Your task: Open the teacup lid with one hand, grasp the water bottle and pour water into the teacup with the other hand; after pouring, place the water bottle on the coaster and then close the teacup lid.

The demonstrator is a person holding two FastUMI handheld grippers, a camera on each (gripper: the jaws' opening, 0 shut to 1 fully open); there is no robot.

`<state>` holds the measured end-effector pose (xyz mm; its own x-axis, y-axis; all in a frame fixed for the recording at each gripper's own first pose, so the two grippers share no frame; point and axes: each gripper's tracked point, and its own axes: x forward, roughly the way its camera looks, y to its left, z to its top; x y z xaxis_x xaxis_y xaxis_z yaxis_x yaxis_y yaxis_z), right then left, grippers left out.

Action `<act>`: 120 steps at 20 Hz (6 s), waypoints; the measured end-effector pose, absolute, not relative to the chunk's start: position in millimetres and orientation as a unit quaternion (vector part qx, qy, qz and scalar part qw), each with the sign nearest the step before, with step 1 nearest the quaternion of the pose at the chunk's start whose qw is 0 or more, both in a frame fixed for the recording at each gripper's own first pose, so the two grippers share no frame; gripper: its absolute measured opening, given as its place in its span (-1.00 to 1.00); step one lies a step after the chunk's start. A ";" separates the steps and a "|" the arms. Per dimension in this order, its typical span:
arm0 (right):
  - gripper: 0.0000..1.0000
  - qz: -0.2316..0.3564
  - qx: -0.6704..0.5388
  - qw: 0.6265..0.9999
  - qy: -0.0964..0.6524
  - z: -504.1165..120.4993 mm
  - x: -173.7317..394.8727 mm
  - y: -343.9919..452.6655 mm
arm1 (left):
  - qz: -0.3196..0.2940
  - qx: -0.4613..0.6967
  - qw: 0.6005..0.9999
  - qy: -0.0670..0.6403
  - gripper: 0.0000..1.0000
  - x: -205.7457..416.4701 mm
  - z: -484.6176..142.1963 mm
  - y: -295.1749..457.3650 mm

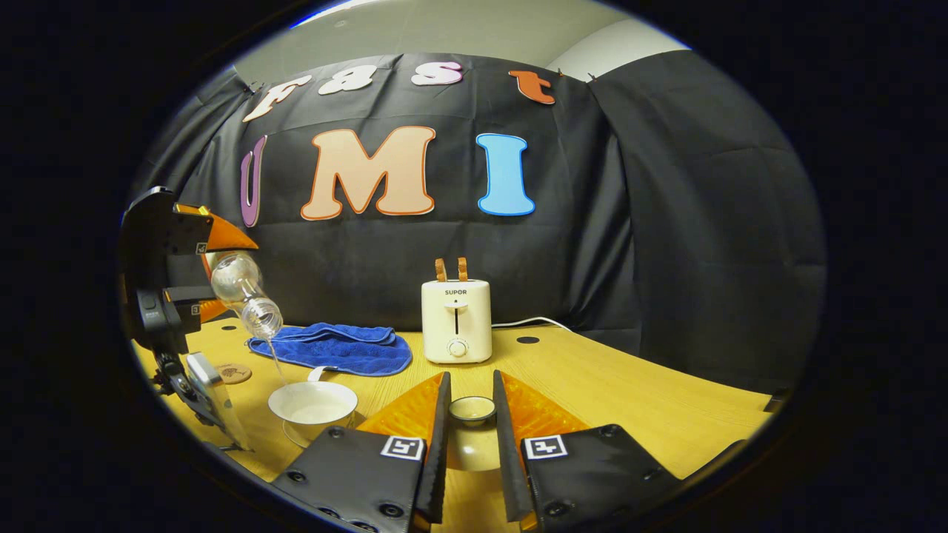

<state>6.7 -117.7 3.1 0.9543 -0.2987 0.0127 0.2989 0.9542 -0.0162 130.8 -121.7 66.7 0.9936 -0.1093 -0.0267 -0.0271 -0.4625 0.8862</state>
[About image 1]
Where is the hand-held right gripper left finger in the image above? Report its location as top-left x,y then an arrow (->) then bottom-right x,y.
271,372 -> 453,533

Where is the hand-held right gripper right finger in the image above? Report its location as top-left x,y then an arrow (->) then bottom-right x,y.
493,370 -> 682,532

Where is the cream teacup lid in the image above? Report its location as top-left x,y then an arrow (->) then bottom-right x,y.
444,396 -> 498,472

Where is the clear water bottle orange label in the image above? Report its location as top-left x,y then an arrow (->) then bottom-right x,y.
210,250 -> 284,341

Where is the cream teacup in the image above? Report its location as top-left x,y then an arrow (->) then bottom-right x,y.
268,381 -> 359,445

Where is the white toaster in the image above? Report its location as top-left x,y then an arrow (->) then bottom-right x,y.
421,279 -> 493,364

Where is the blue towel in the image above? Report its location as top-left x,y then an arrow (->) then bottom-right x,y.
247,322 -> 413,377

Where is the black backdrop cloth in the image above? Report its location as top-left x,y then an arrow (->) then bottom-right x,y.
137,50 -> 827,393

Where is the white toaster power cord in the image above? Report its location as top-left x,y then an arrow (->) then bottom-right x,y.
491,316 -> 575,332

